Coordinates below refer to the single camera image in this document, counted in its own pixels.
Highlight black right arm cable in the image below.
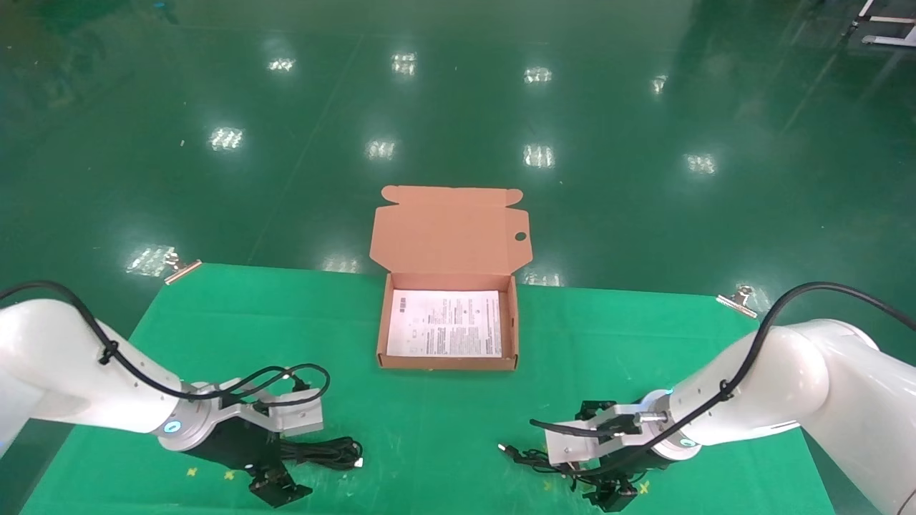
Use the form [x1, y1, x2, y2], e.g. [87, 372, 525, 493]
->
[529, 282, 916, 476]

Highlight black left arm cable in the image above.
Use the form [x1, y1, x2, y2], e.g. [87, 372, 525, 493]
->
[0, 280, 331, 410]

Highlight white metal frame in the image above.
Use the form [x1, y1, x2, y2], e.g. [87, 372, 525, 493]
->
[847, 0, 916, 50]

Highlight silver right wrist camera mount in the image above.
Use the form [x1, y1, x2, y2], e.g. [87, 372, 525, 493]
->
[545, 403, 671, 466]

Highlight open brown cardboard box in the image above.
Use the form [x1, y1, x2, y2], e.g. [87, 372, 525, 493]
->
[369, 185, 535, 372]

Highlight metal binder clip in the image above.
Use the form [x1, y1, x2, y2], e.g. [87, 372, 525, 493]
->
[164, 250, 204, 286]
[716, 284, 760, 320]

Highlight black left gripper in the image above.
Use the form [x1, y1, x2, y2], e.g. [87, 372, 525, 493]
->
[182, 421, 314, 509]

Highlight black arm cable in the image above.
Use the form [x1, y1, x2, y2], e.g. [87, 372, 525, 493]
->
[529, 282, 916, 476]
[0, 280, 331, 410]

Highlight white printed instruction sheet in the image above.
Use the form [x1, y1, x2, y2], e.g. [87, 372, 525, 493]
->
[386, 289, 503, 358]

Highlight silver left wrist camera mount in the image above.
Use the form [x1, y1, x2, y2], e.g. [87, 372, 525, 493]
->
[187, 378, 325, 438]

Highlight black data cable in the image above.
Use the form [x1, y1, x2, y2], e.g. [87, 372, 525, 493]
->
[278, 437, 364, 471]

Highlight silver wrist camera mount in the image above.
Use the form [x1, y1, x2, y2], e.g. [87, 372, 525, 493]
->
[187, 378, 325, 438]
[545, 403, 671, 466]

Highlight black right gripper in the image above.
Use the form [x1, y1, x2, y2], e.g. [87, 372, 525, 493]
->
[572, 400, 674, 513]

